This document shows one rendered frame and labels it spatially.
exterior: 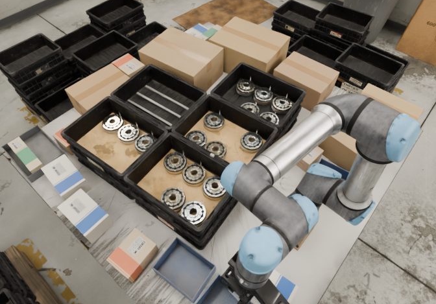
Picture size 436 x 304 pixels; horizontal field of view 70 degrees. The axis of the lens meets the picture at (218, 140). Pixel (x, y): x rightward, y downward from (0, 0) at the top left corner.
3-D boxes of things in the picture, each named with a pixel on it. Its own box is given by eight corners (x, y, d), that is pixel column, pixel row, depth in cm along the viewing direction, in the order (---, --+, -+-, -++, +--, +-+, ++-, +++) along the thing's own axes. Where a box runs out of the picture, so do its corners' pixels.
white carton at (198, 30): (200, 34, 223) (199, 23, 216) (211, 41, 218) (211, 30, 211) (178, 46, 214) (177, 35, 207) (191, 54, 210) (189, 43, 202)
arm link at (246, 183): (340, 73, 89) (216, 165, 67) (376, 90, 84) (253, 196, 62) (331, 104, 98) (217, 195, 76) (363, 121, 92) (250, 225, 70)
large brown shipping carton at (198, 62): (223, 74, 198) (223, 48, 182) (195, 102, 183) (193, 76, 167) (174, 52, 211) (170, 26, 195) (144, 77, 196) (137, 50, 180)
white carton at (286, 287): (294, 292, 121) (298, 286, 114) (278, 320, 116) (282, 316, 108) (250, 260, 128) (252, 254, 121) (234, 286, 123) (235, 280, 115)
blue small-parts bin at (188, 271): (216, 269, 126) (216, 265, 121) (193, 303, 119) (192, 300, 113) (178, 242, 133) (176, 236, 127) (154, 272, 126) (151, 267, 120)
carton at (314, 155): (320, 159, 159) (324, 150, 153) (305, 172, 154) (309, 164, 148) (294, 140, 166) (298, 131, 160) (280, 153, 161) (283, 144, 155)
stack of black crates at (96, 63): (126, 72, 281) (113, 29, 245) (148, 88, 269) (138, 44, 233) (89, 96, 263) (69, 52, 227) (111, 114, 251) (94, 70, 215)
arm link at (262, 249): (296, 243, 55) (265, 277, 51) (283, 264, 64) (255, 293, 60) (263, 212, 59) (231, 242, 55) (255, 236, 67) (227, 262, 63)
